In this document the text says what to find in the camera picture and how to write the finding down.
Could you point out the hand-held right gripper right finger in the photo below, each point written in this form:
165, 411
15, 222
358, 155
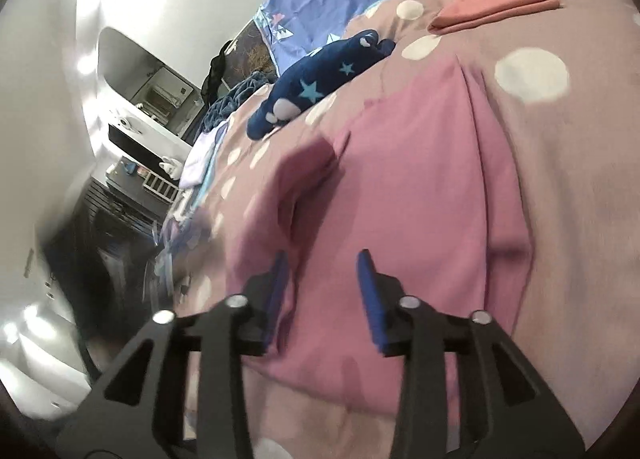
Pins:
371, 304

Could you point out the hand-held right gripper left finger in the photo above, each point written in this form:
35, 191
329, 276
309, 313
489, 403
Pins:
276, 299

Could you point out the pink garment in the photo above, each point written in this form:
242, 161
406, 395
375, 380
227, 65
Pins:
410, 179

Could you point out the white cloth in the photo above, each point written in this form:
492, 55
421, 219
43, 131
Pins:
202, 159

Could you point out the dark cabinet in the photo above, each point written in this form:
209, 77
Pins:
120, 219

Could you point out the teal knitted blanket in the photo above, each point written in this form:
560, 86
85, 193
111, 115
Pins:
230, 99

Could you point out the white vanity table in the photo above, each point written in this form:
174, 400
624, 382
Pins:
145, 131

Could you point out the navy star-print garment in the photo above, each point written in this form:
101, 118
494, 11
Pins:
320, 74

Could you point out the black hanging bag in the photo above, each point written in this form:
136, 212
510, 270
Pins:
215, 71

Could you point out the dark headboard panel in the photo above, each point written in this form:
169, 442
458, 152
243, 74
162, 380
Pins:
250, 54

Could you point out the brown polka-dot blanket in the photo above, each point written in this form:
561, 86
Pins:
575, 164

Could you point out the coral folded garment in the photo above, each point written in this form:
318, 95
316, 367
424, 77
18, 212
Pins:
490, 4

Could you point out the wall mirror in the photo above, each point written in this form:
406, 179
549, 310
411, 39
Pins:
140, 69

